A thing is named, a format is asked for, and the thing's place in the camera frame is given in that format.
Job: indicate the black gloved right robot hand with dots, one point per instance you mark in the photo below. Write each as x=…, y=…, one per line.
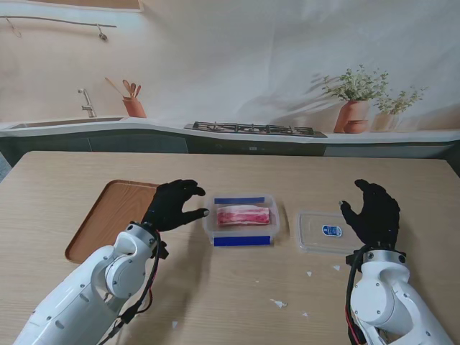
x=377, y=219

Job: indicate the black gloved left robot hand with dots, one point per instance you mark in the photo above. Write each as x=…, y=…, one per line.
x=169, y=208

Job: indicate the clear lid with blue label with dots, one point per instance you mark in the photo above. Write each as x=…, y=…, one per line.
x=316, y=233

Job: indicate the raw bacon slices stack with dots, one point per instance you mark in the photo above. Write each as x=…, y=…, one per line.
x=244, y=215

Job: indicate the clear plastic container blue tape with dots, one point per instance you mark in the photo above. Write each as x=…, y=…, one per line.
x=240, y=240

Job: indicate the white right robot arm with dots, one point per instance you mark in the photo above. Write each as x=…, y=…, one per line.
x=384, y=298

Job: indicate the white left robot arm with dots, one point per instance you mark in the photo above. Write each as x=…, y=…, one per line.
x=79, y=298

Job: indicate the brown wooden tray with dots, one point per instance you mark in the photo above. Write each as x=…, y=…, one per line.
x=115, y=212

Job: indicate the printed kitchen backdrop cloth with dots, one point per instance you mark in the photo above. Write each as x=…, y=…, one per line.
x=230, y=54

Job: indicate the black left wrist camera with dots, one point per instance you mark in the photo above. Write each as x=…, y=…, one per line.
x=163, y=249

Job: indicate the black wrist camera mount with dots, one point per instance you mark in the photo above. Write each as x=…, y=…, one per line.
x=349, y=258

